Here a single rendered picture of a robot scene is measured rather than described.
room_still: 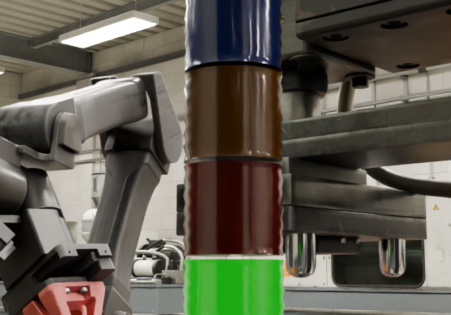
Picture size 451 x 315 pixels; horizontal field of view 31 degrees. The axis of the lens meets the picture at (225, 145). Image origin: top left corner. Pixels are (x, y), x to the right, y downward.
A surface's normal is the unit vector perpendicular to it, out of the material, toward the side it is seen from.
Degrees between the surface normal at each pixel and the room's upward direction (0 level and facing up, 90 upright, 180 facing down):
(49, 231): 59
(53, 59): 90
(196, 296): 104
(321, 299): 90
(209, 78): 76
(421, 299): 90
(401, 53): 180
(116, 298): 90
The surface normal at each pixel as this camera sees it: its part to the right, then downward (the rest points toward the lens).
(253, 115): 0.38, 0.11
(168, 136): 0.94, -0.05
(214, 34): -0.36, 0.11
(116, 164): -0.32, -0.59
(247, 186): 0.26, -0.38
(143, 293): -0.70, -0.11
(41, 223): 0.66, -0.59
